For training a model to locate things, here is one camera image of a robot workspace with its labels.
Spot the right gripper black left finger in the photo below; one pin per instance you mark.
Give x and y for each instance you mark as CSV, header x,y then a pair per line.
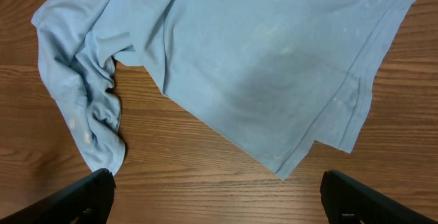
x,y
88,200

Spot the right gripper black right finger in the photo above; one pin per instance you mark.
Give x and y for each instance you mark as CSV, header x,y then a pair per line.
x,y
345,200

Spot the light blue t-shirt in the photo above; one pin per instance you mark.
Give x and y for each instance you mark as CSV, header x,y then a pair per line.
x,y
271,76

